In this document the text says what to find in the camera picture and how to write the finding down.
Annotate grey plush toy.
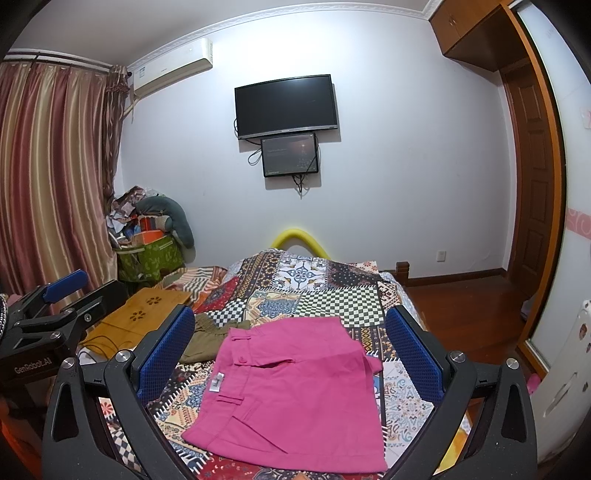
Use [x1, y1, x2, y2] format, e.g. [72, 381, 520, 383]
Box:
[135, 195, 194, 249]

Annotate white air conditioner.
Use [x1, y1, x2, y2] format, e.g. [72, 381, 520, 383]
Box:
[132, 38, 213, 99]

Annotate olive green pants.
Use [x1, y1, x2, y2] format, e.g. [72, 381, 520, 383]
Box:
[179, 313, 250, 364]

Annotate wooden bed post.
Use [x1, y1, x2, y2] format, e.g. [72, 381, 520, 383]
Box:
[394, 261, 411, 286]

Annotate brown wooden door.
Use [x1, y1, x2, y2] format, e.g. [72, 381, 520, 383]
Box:
[502, 61, 554, 297]

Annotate wooden lap desk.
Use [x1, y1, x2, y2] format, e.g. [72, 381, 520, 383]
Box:
[80, 288, 190, 359]

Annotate wooden overhead cabinet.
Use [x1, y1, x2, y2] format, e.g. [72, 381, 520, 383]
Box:
[430, 0, 528, 72]

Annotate pink pants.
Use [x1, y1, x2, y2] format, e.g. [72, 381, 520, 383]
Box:
[182, 317, 387, 474]

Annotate striped red gold curtain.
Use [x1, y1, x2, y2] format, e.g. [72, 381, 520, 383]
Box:
[1, 62, 129, 294]

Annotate yellow foam arch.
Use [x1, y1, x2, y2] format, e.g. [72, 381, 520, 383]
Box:
[270, 228, 331, 260]

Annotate small black monitor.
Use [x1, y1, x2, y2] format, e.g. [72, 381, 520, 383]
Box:
[260, 133, 318, 178]

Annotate green storage bag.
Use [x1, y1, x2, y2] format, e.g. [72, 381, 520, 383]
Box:
[115, 235, 184, 284]

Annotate patchwork patterned bedspread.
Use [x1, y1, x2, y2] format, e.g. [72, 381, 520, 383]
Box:
[98, 248, 472, 480]

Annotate black wall television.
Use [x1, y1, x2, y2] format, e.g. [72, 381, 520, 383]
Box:
[235, 74, 339, 140]

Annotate pink slipper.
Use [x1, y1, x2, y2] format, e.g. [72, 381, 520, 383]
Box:
[526, 373, 542, 395]

